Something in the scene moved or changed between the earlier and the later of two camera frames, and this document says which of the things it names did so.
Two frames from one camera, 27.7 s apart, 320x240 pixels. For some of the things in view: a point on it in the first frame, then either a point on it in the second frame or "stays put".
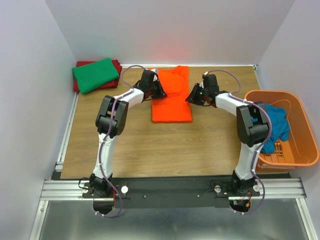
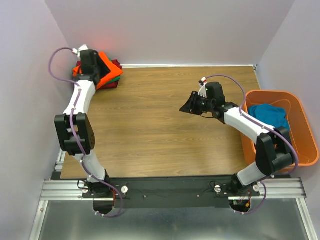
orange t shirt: (174, 108) to (115, 70)
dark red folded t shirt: (112, 84) stays put
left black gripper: (161, 94) to (104, 69)
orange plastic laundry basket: (302, 147) stays put
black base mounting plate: (165, 192) stays put
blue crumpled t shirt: (280, 125) stays put
